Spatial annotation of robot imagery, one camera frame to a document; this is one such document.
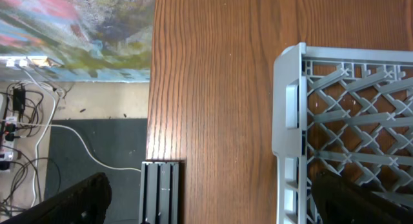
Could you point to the colourful painted board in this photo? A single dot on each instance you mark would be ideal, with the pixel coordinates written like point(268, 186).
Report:
point(89, 40)

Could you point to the grey aluminium rail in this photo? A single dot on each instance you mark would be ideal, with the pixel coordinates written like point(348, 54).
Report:
point(159, 193)

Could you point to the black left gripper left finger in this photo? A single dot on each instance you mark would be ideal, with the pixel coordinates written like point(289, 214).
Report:
point(85, 202)

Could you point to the dark grey floor mat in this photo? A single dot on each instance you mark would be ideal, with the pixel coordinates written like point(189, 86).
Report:
point(117, 147)

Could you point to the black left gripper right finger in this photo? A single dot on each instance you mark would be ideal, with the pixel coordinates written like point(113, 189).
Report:
point(339, 200)

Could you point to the grey plastic dish rack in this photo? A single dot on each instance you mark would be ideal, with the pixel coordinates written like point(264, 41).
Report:
point(345, 110)

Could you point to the white power strip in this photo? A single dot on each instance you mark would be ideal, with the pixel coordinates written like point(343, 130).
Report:
point(8, 136)

